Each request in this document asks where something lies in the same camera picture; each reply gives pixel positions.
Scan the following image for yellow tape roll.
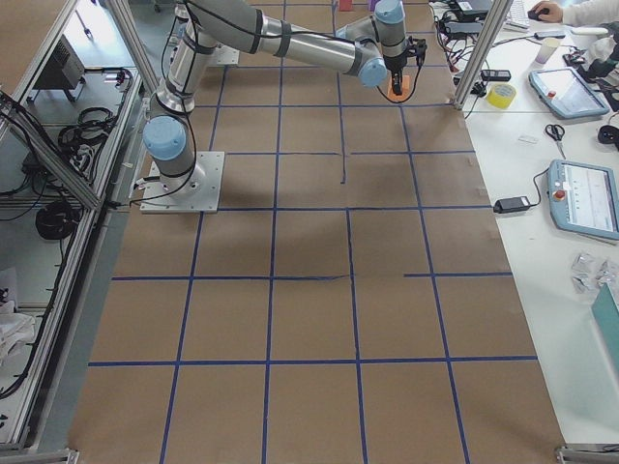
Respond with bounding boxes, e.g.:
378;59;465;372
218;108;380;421
486;83;516;109

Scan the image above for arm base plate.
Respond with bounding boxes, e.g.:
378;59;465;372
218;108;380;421
139;151;225;214

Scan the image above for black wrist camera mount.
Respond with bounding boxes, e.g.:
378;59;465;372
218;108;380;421
406;36;427;68

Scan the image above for black power adapter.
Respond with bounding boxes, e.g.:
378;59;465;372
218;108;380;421
492;195;532;214

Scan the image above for blue teach pendant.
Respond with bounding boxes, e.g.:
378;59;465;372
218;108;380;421
547;159;618;241
528;68;609;119

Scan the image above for blue teach pendant near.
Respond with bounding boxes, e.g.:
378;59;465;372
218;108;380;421
547;159;618;241

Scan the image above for pink foam block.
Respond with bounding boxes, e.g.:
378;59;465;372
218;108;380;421
338;0;353;12

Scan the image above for white paper cup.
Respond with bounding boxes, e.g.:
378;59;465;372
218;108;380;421
535;37;561;64

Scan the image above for black handled scissors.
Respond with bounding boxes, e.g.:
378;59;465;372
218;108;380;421
545;124;566;160

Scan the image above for orange foam block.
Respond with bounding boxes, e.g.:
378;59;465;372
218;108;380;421
387;74;412;103

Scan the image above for blue teach pendant far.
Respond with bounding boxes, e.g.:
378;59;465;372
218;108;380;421
528;68;609;119

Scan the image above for aluminium frame post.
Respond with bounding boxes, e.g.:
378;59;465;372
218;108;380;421
453;0;512;110

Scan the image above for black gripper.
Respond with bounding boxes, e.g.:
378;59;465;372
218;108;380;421
384;51;408;95

